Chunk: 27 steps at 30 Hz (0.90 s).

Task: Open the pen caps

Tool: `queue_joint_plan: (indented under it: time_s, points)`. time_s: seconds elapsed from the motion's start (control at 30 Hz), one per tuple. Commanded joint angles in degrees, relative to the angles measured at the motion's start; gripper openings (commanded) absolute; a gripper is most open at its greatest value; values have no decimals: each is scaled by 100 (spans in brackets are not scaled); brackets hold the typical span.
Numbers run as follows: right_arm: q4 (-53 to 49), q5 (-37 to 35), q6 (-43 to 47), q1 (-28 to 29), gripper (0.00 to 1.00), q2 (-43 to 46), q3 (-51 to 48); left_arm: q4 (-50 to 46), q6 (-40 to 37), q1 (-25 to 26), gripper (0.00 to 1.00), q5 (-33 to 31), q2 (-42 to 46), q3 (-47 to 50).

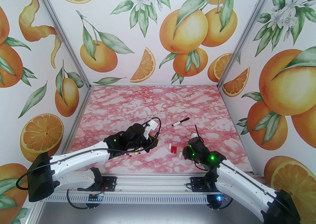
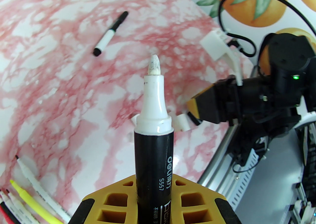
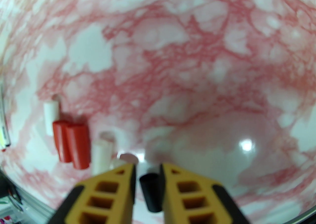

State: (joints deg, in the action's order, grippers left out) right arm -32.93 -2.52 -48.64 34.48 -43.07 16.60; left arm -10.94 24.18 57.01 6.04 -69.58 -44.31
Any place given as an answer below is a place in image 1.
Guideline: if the controller with green light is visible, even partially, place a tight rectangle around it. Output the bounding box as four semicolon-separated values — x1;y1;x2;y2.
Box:
209;192;230;210

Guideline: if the small circuit board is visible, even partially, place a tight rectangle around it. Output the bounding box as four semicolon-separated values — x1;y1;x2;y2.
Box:
88;193;104;202

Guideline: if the black left camera cable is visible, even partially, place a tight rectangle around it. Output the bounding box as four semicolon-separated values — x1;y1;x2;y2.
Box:
16;117;162;190

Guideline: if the perforated white cable tray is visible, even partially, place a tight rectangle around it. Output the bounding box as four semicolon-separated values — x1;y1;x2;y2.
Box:
46;194;211;205

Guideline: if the aluminium side rail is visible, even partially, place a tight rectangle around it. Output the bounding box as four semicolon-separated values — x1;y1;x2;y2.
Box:
218;86;255;175
60;86;92;154

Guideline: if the aluminium back rail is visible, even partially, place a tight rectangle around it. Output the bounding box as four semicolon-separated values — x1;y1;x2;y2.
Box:
89;84;219;88

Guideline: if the aluminium frame post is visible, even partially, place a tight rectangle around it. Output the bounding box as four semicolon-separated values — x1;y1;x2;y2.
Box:
217;0;284;89
29;0;91;91

